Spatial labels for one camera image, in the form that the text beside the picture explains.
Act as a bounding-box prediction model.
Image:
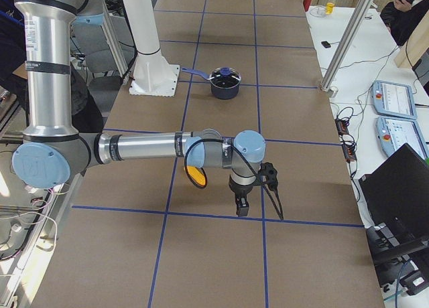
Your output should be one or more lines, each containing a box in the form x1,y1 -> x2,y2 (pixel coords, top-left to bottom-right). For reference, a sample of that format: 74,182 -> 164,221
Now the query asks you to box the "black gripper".
229,175 -> 255,217

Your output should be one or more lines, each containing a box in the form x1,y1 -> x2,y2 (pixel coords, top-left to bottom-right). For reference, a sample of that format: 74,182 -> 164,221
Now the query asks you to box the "glass lid with blue knob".
208,67 -> 242,82

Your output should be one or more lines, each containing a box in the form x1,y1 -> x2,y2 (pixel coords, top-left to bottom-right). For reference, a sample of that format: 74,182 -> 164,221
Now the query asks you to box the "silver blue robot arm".
12,0 -> 265,216

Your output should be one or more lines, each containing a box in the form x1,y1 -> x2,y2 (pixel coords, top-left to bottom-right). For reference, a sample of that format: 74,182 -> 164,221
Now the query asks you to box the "yellow plastic corn cob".
186,166 -> 207,188

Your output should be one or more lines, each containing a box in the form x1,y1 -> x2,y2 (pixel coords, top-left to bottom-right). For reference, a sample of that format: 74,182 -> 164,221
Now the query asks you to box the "dark blue saucepan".
181,67 -> 241,100

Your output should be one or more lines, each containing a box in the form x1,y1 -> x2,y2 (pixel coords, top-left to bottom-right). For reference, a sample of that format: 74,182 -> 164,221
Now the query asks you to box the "orange black usb hub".
335,119 -> 349,135

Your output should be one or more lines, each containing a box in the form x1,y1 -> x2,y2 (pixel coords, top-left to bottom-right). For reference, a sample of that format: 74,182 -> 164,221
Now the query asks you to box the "black laptop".
359,143 -> 428,236

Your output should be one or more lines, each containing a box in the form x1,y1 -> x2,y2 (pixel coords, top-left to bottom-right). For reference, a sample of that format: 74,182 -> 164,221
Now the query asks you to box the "black monitor stand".
366,224 -> 428,296

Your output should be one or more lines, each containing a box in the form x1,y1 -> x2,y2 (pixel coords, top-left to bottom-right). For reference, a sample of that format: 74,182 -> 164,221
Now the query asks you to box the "lower teach pendant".
375,116 -> 428,159

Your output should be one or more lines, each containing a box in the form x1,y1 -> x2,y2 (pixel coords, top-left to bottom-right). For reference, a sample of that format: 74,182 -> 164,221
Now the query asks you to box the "teach pendant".
375,116 -> 428,159
372,80 -> 417,120

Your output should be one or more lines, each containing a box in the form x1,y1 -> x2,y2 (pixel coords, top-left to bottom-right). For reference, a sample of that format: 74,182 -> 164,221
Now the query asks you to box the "small black phone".
321,41 -> 331,48

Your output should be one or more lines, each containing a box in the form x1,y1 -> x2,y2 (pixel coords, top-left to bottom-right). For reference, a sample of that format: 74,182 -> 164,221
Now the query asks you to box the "upper teach pendant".
372,80 -> 417,120

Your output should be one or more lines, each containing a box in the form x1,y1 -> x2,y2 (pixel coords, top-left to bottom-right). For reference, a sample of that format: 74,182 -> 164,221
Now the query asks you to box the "yellow cup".
325,2 -> 335,15

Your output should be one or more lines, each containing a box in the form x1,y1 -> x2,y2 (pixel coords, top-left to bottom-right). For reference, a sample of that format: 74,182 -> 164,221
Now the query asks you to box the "seated person in black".
380,0 -> 428,46

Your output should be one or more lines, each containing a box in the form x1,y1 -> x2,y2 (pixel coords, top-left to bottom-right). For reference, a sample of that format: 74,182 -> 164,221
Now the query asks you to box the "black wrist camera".
258,162 -> 278,191

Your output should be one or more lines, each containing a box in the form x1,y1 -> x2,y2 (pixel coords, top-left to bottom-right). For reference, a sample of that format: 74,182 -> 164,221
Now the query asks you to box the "right black braided cable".
183,137 -> 285,221

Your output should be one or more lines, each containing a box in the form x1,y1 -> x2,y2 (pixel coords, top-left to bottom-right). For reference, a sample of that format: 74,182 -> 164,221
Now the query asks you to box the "white pedestal column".
123,0 -> 180,97

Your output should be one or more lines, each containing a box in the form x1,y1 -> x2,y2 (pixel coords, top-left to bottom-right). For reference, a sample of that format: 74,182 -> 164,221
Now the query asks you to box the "aluminium frame post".
320,0 -> 373,98

